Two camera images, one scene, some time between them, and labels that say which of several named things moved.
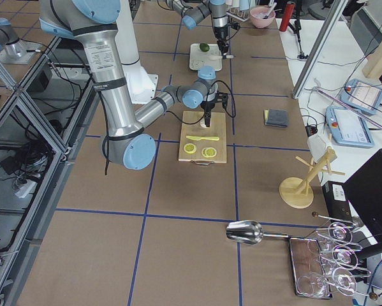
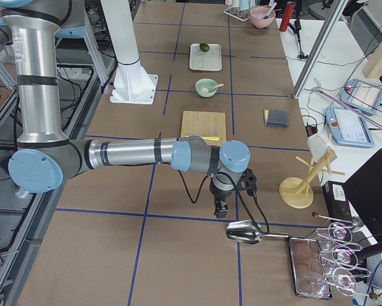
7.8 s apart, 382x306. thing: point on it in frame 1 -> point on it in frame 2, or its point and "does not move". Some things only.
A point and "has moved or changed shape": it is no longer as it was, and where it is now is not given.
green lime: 204,47 does not move
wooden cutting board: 201,144 does not move
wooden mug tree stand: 294,191 does not move
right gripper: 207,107 -> 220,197
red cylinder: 289,10 does not move
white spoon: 228,56 has moved or changed shape
